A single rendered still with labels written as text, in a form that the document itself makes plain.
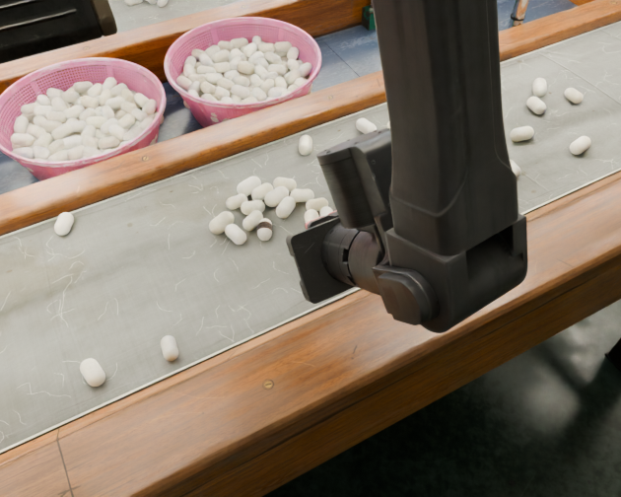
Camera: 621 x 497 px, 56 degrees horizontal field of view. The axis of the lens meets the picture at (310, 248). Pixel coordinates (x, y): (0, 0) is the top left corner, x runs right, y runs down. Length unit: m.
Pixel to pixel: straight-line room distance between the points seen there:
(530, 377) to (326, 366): 1.01
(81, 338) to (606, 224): 0.67
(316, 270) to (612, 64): 0.81
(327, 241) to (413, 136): 0.19
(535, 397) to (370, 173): 1.22
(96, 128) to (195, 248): 0.32
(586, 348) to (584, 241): 0.90
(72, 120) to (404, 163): 0.76
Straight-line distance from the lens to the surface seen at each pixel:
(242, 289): 0.72
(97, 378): 0.67
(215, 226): 0.77
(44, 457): 0.65
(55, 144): 0.98
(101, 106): 1.05
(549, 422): 1.54
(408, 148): 0.34
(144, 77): 1.05
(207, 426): 0.61
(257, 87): 1.02
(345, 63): 1.20
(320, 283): 0.52
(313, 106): 0.94
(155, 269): 0.76
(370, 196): 0.41
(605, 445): 1.57
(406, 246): 0.36
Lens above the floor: 1.32
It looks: 50 degrees down
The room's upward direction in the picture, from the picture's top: straight up
